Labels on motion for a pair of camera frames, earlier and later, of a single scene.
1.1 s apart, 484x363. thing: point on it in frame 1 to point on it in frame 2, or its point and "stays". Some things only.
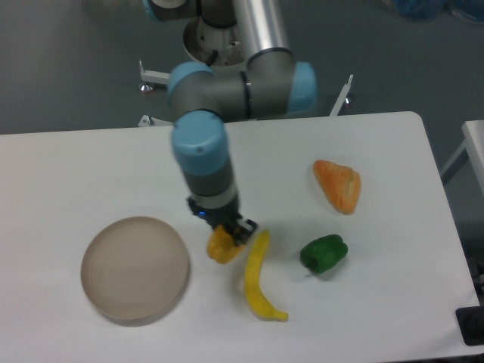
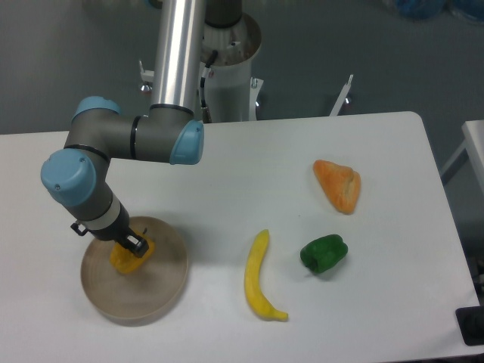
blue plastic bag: x=419 y=9 stays
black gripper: x=241 y=228 to x=115 y=232
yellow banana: x=254 y=293 stays
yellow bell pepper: x=221 y=247 to x=126 y=262
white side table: x=473 y=132 stays
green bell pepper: x=321 y=254 stays
